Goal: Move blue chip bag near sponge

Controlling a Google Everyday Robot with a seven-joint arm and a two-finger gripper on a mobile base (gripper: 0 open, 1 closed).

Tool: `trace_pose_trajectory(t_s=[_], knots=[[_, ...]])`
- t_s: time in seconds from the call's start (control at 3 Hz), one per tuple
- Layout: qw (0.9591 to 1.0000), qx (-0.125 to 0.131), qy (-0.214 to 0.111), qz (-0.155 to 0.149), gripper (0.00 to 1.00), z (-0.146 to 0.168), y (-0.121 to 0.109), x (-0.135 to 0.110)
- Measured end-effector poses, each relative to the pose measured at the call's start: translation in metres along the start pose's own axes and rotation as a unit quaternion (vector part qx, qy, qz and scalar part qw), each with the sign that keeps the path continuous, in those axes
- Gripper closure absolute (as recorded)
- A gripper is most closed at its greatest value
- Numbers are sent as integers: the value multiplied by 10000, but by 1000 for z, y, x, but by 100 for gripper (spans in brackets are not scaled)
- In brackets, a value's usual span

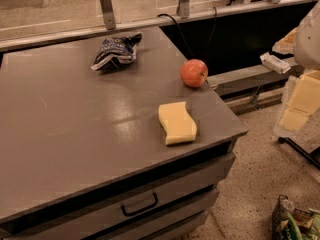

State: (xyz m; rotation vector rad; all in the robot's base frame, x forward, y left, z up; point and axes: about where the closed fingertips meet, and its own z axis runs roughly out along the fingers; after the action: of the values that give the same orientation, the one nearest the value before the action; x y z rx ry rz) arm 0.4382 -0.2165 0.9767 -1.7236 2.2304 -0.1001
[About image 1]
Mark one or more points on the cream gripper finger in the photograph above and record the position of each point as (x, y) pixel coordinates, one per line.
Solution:
(303, 102)

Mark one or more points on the small white packet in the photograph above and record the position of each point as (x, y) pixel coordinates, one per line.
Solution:
(274, 63)

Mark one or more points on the grey metal ledge rail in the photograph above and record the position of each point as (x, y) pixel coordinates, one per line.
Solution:
(250, 77)

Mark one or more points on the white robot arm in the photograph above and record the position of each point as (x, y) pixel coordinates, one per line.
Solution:
(304, 43)

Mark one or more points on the blue chip bag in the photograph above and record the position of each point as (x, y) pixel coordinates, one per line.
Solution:
(116, 52)

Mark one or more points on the left metal bracket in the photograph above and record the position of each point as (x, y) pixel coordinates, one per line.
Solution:
(108, 14)

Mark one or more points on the red apple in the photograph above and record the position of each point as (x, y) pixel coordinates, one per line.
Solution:
(194, 73)

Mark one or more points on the black metal floor bar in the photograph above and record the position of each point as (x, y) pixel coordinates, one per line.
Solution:
(312, 157)

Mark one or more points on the yellow wavy sponge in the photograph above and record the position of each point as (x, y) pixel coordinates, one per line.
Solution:
(177, 123)

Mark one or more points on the middle metal bracket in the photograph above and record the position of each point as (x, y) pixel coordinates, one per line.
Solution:
(183, 8)

